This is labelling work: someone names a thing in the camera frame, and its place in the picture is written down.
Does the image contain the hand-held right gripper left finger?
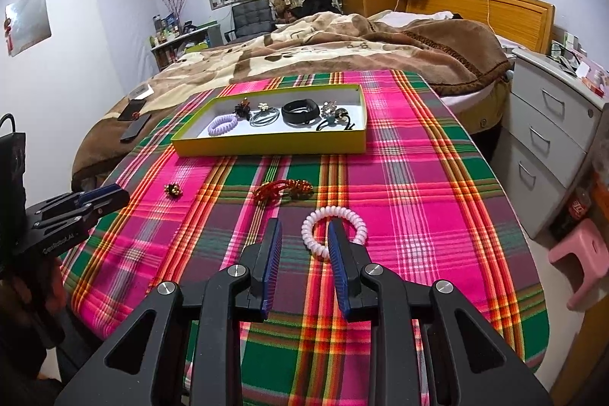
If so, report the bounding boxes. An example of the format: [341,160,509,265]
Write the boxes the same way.
[54,218,284,406]

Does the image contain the black hair tie teal charm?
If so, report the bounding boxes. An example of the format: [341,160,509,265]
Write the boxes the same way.
[316,111,357,133]

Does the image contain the purple spiral hair tie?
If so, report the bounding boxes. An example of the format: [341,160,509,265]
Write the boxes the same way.
[207,114,239,137]

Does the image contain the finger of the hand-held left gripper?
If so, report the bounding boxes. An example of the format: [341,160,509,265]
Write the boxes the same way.
[35,184,131,217]
[26,197,125,241]

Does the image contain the brown patterned blanket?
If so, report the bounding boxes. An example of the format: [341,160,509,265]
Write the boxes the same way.
[71,11,515,194]

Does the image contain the pink plastic stool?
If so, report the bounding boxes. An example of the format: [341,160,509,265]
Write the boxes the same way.
[548,218,609,312]

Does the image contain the dark soda bottle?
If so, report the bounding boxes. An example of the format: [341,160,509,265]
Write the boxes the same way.
[553,186,593,241]

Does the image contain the brown teddy bear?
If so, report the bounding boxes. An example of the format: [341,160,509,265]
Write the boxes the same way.
[268,0,296,24]

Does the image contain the black wristband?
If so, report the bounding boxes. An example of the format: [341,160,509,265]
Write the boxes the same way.
[281,100,319,127]

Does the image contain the thin hair ties with flower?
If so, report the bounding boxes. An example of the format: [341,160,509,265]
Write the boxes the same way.
[249,102,281,127]

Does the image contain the dark cloth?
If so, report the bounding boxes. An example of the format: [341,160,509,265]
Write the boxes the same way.
[292,0,344,19]

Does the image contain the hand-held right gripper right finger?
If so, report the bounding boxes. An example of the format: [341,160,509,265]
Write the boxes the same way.
[327,220,555,406]

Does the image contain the plaid cloth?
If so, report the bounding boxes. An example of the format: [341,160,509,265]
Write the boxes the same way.
[59,70,551,406]

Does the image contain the red hair clip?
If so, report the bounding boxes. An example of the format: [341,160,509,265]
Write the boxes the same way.
[253,180,289,205]

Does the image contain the white pillow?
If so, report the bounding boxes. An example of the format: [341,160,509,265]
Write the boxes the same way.
[379,10,458,27]

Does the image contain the grey nightstand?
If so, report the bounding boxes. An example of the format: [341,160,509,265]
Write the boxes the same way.
[492,46,609,241]

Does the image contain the orange beaded hair tie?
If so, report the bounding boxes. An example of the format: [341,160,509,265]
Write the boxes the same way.
[285,179,314,200]

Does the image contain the person's left hand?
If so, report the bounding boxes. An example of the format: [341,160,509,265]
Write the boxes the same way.
[0,256,68,352]

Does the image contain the silver wall poster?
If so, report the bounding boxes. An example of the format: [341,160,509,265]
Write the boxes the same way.
[4,0,53,55]

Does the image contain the black office chair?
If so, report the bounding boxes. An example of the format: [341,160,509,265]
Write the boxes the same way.
[224,0,277,43]

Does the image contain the wooden bed headboard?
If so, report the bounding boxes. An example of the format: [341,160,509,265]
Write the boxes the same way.
[404,0,556,56]

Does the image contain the black smartphone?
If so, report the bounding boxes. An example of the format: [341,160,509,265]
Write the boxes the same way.
[116,98,148,122]
[119,113,152,144]

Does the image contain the white spiral hair tie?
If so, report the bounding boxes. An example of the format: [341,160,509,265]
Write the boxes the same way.
[301,205,367,263]

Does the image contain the clutter on nightstand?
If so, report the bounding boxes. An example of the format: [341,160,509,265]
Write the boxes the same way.
[549,32,609,99]

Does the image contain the wooden door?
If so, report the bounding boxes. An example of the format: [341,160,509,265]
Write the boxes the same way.
[547,299,609,406]

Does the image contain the yellow cardboard box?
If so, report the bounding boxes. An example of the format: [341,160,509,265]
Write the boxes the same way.
[170,83,368,158]

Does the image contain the white desk shelf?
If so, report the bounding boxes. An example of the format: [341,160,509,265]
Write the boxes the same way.
[149,22,225,72]

